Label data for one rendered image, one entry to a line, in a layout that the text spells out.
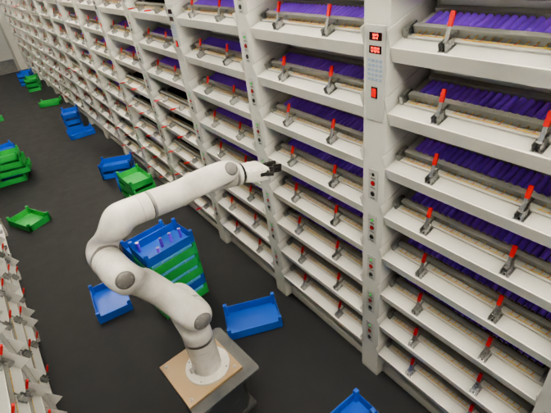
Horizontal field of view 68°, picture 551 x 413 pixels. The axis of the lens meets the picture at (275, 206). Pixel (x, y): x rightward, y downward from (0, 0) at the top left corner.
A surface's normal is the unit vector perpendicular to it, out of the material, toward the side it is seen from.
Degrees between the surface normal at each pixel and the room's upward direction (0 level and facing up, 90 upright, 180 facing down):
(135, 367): 0
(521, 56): 18
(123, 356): 0
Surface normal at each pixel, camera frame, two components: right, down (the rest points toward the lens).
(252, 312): -0.11, -0.83
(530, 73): -0.72, 0.64
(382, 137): -0.80, 0.40
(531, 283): -0.35, -0.66
